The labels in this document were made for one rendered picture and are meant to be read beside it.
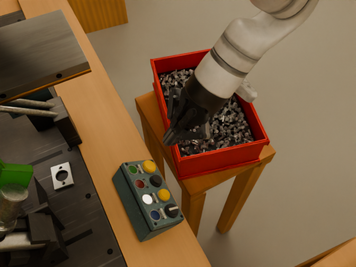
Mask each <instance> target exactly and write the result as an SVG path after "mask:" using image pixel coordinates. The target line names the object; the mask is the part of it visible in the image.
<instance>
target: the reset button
mask: <svg viewBox="0 0 356 267"><path fill-rule="evenodd" d="M158 196H159V197H160V198H161V199H162V200H164V201H166V200H168V199H169V198H170V193H169V192H168V191H167V190H166V189H161V190H160V191H159V192H158Z"/></svg>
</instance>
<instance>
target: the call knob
mask: <svg viewBox="0 0 356 267"><path fill-rule="evenodd" d="M166 212H167V213H168V214H169V215H170V216H172V217H175V216H176V215H177V214H178V213H179V209H178V206H176V205H175V204H173V203H170V204H168V205H167V206H166Z"/></svg>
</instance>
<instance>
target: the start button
mask: <svg viewBox="0 0 356 267"><path fill-rule="evenodd" d="M143 168H144V170H145V171H146V172H148V173H152V172H154V171H155V169H156V165H155V164H154V162H152V161H150V160H146V161H144V162H143Z"/></svg>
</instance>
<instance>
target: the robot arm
mask: <svg viewBox="0 0 356 267"><path fill-rule="evenodd" d="M250 1H251V3H252V4H253V5H254V6H255V7H257V8H258V9H260V10H261V12H260V13H258V14H257V15H256V16H254V17H251V18H243V17H238V18H236V19H234V20H232V21H231V22H230V24H229V25H228V27H227V28H226V29H225V30H224V32H223V33H222V35H221V36H220V38H219V39H218V41H217V42H216V43H215V45H214V46H213V47H212V48H211V50H210V51H209V52H208V53H207V54H206V55H205V56H204V58H203V59H202V60H201V62H200V63H199V64H198V66H197V68H196V69H195V71H194V72H193V73H192V75H191V76H190V78H189V79H188V80H187V82H186V84H185V86H184V87H183V88H173V87H171V88H170V92H169V98H168V108H167V118H168V119H170V122H171V123H170V127H169V128H168V129H167V131H166V132H165V133H164V135H163V139H162V142H163V143H164V145H165V146H174V145H176V144H177V142H178V141H179V140H200V139H212V138H213V133H212V132H210V131H209V124H210V123H211V122H212V120H213V117H214V115H215V113H216V112H218V111H219V110H220V109H221V108H222V107H223V105H224V104H225V103H226V102H227V101H228V99H229V98H230V97H231V96H232V95H233V94H234V92H235V93H236V94H237V95H239V96H240V97H241V98H242V99H243V100H245V101H246V102H248V103H252V102H253V101H254V100H255V98H256V97H257V91H256V90H255V89H254V87H252V86H251V84H250V83H249V82H248V80H247V79H246V78H245V77H246V76H247V74H248V73H249V72H250V71H251V69H252V68H253V67H254V66H255V65H256V63H257V62H258V61H259V60H260V59H261V57H262V56H263V55H264V53H265V52H266V51H268V50H269V49H270V48H272V47H273V46H275V45H276V44H277V43H279V42H280V41H281V40H282V39H284V38H285V37H286V36H288V35H289V34H290V33H291V32H293V31H294V30H295V29H296V28H298V27H299V26H300V25H301V24H303V23H304V22H305V21H306V20H307V19H308V17H309V16H310V15H311V14H312V12H313V10H314V9H315V7H316V5H317V3H318V1H319V0H250ZM174 107H175V112H174V113H173V110H174ZM200 125H202V126H201V128H199V129H198V130H196V133H189V131H190V130H191V129H192V128H194V127H195V126H200Z"/></svg>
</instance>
